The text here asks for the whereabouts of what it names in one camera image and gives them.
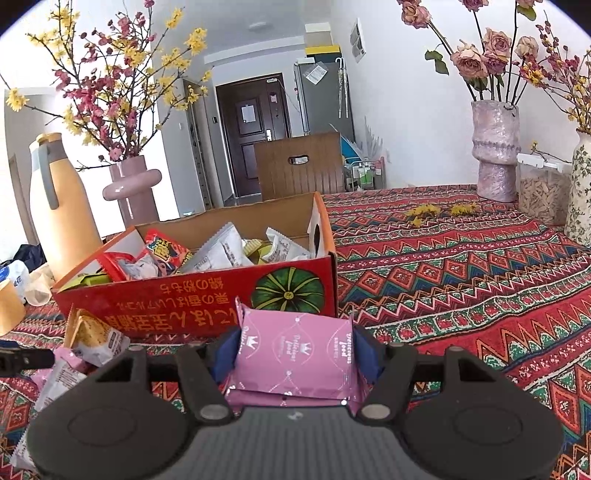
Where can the green snack packet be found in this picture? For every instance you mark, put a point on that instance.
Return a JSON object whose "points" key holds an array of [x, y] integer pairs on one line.
{"points": [[86, 280]]}

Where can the wooden chair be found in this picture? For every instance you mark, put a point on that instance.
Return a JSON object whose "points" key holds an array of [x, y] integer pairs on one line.
{"points": [[300, 165]]}

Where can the floral white vase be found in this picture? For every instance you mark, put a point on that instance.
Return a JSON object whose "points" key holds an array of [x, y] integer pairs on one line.
{"points": [[577, 226]]}

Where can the textured pink vase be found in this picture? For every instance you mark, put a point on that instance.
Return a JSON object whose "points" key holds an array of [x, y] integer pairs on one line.
{"points": [[496, 145]]}

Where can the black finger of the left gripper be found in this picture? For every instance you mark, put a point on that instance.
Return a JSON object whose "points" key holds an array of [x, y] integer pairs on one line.
{"points": [[15, 360]]}

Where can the pink crown snack packet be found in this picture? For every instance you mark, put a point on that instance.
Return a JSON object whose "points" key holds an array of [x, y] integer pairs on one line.
{"points": [[293, 359]]}

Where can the dried pink roses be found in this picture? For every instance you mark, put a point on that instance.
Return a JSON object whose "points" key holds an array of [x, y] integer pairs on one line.
{"points": [[500, 67]]}

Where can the white snack packet left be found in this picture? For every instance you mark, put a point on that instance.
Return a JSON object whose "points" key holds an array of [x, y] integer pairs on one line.
{"points": [[59, 382]]}

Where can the blue white tissue pack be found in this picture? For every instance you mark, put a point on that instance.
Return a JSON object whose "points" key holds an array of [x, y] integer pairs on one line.
{"points": [[18, 274]]}

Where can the silver snack packet in box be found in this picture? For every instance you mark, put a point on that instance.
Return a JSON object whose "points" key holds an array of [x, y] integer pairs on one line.
{"points": [[222, 251]]}

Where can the pink ring vase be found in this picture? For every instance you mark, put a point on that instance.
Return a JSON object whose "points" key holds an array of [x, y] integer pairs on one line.
{"points": [[131, 188]]}

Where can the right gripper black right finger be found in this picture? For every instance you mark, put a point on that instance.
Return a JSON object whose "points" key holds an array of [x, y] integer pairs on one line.
{"points": [[389, 370]]}

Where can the clear jar of nuts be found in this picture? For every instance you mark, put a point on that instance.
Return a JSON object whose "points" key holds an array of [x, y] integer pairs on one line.
{"points": [[544, 185]]}

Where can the red orange cardboard box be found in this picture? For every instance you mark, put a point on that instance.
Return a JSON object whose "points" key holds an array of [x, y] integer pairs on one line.
{"points": [[203, 303]]}

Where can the red orange chip bag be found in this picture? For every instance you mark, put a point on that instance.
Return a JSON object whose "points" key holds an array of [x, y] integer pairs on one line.
{"points": [[160, 257]]}

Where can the cracker picture snack packet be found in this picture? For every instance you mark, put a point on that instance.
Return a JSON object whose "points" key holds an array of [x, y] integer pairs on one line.
{"points": [[91, 339]]}

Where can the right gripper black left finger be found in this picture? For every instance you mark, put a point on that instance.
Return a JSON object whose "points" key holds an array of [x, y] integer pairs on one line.
{"points": [[201, 372]]}

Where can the yellow thermos jug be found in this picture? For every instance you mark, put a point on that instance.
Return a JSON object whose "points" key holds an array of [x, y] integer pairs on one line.
{"points": [[59, 206]]}

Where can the grey refrigerator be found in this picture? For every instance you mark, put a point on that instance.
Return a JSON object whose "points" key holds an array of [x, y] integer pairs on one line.
{"points": [[323, 94]]}

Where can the pink yellow flower branches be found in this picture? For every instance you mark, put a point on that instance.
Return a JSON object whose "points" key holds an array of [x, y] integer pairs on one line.
{"points": [[121, 83]]}

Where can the dark brown door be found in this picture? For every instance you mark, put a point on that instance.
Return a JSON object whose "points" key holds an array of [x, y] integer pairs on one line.
{"points": [[253, 110]]}

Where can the patterned red tablecloth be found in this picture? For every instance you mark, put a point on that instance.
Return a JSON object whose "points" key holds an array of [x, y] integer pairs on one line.
{"points": [[439, 266]]}

